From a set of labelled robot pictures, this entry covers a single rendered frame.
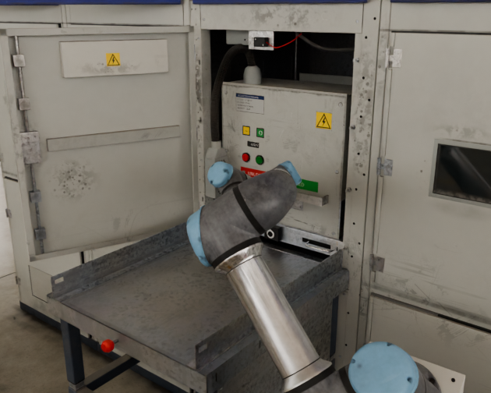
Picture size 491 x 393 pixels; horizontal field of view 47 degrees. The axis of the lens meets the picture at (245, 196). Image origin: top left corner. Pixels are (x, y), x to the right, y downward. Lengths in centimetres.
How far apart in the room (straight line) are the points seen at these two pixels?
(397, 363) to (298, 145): 94
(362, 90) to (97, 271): 96
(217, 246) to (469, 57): 79
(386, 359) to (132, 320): 73
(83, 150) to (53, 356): 138
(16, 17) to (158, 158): 112
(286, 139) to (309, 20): 39
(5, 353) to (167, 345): 180
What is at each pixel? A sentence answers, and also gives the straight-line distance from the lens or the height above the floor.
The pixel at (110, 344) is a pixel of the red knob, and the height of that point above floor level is 83.
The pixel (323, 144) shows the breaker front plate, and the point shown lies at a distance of 180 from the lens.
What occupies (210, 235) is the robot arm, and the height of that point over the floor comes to 120.
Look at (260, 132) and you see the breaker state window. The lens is 192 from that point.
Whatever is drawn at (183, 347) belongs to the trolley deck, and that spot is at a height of 85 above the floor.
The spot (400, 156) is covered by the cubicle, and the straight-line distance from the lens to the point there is 162.
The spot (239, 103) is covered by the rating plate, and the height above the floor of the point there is 133.
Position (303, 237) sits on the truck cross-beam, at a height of 90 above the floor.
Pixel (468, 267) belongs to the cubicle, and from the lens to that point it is 164.
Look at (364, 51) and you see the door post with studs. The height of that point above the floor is 152.
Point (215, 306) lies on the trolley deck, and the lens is 160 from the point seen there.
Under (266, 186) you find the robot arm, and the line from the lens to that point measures 115.
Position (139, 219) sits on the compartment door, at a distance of 208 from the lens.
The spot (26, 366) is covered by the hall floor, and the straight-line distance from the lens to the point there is 302.
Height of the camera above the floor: 163
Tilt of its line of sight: 18 degrees down
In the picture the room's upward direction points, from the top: straight up
